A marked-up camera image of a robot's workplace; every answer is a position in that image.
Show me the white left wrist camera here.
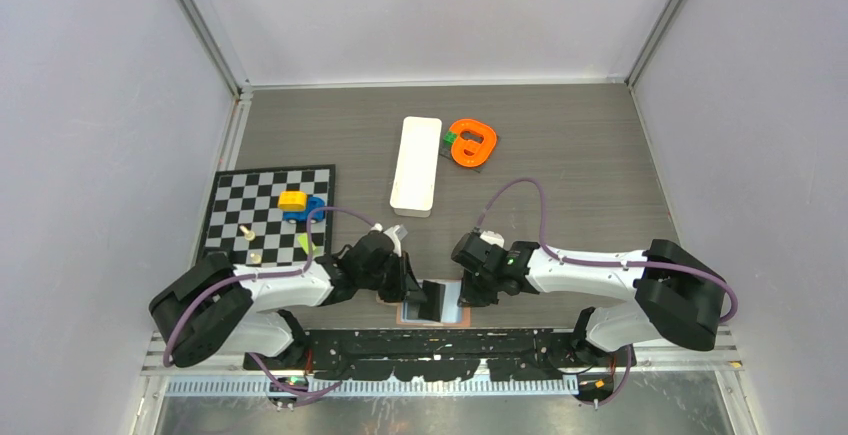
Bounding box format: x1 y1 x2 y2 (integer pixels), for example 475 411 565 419
371 223 408 256

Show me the green rectangular block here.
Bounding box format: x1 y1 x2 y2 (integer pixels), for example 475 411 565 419
296 233 316 253

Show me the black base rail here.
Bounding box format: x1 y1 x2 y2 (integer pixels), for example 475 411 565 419
260 328 635 382

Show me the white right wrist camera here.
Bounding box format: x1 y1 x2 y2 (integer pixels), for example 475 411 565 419
479 230 505 248

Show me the black white chessboard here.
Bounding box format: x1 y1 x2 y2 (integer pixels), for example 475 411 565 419
195 164 336 267

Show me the cream chess pawn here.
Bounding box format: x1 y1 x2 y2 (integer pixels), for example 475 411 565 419
239 225 256 242

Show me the orange plastic ring toy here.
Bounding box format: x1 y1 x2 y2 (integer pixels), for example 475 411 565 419
448 118 499 169

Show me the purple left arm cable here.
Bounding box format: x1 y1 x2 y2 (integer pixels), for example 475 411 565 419
162 205 386 407

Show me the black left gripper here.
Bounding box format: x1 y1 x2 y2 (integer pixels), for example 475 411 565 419
358 251 426 303

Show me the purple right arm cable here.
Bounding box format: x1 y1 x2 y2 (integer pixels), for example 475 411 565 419
473 178 739 324

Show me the blue toy car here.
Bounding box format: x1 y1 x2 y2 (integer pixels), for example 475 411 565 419
283 195 325 224

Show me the brown leather card holder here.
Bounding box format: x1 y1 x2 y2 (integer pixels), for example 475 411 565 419
376 279 471 328

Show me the yellow toy brick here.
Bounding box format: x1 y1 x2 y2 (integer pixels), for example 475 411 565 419
277 190 309 212

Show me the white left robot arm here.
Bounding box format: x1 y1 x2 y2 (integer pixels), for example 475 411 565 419
148 230 427 369

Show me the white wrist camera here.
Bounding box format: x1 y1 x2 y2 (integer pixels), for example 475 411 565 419
479 230 505 248
371 223 408 256

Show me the black credit card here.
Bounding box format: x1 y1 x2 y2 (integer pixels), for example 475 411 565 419
418 280 446 322

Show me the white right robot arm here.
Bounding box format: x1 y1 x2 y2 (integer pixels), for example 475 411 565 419
451 229 730 366

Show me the white plastic tray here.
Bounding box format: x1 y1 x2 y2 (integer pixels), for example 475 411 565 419
389 116 442 218

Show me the green small cube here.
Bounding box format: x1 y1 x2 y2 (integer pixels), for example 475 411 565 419
442 131 457 146

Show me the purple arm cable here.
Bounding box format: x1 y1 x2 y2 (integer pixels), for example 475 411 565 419
473 178 739 324
162 205 386 407

